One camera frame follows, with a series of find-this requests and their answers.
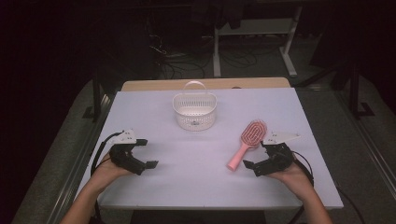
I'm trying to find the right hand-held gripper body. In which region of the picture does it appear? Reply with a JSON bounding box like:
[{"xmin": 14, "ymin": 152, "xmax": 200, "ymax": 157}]
[{"xmin": 253, "ymin": 130, "xmax": 302, "ymax": 177}]

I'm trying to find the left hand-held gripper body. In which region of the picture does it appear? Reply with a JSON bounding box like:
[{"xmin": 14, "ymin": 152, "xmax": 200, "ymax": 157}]
[{"xmin": 108, "ymin": 129, "xmax": 148, "ymax": 176}]

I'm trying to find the pink hairbrush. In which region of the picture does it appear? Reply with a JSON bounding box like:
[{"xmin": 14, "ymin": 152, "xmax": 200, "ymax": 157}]
[{"xmin": 226, "ymin": 119, "xmax": 269, "ymax": 172}]

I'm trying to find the person's left hand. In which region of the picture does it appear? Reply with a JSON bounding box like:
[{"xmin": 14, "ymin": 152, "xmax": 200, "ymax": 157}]
[{"xmin": 91, "ymin": 153, "xmax": 135, "ymax": 191}]

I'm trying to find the person's right hand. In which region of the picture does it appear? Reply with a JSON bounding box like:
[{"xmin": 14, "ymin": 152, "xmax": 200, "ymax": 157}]
[{"xmin": 267, "ymin": 161, "xmax": 314, "ymax": 196}]

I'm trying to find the white plastic basket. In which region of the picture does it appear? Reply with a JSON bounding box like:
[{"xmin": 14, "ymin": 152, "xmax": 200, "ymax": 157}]
[{"xmin": 172, "ymin": 80, "xmax": 218, "ymax": 132}]

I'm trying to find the beige wooden table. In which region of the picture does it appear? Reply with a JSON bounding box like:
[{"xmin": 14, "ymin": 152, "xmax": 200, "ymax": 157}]
[{"xmin": 120, "ymin": 77, "xmax": 291, "ymax": 92}]

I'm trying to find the black metal stand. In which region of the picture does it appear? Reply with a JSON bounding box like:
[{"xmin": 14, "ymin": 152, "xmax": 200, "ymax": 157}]
[
  {"xmin": 82, "ymin": 69, "xmax": 106, "ymax": 123},
  {"xmin": 347, "ymin": 62, "xmax": 375, "ymax": 119}
]

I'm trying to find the dark hanging cloth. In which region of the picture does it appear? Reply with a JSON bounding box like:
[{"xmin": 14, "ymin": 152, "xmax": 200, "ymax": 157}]
[{"xmin": 190, "ymin": 0, "xmax": 246, "ymax": 31}]

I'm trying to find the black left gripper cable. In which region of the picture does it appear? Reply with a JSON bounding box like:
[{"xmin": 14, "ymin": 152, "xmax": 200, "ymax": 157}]
[{"xmin": 90, "ymin": 132, "xmax": 123, "ymax": 224}]

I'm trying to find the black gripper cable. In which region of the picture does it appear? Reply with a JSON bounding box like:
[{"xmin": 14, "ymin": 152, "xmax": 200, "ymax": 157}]
[
  {"xmin": 90, "ymin": 132, "xmax": 123, "ymax": 224},
  {"xmin": 288, "ymin": 150, "xmax": 366, "ymax": 224}
]

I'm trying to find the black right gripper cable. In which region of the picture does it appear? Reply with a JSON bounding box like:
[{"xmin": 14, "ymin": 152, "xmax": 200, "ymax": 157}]
[{"xmin": 288, "ymin": 150, "xmax": 366, "ymax": 224}]

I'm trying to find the aluminium floor rail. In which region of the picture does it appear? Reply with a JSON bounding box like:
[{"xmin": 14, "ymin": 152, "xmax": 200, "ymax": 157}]
[
  {"xmin": 334, "ymin": 91, "xmax": 396, "ymax": 195},
  {"xmin": 46, "ymin": 92, "xmax": 115, "ymax": 224}
]

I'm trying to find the tangle of floor cables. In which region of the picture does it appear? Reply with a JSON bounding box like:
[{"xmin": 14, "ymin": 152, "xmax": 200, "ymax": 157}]
[{"xmin": 146, "ymin": 18, "xmax": 208, "ymax": 80}]

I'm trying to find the white metal desk frame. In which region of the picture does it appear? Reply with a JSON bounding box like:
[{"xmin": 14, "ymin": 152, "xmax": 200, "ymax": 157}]
[{"xmin": 212, "ymin": 6, "xmax": 304, "ymax": 78}]

